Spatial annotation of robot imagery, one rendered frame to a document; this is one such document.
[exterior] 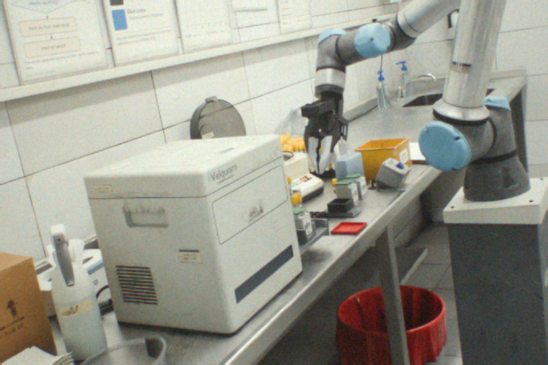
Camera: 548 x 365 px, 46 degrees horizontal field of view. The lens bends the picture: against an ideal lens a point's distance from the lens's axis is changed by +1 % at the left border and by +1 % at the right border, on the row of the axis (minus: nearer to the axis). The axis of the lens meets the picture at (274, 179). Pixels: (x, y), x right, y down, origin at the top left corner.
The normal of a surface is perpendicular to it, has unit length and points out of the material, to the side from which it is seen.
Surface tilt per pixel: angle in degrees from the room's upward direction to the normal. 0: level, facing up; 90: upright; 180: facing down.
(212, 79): 90
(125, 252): 90
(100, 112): 90
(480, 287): 90
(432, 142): 99
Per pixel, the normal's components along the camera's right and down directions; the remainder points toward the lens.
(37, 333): 0.82, 0.01
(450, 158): -0.71, 0.41
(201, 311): -0.47, 0.28
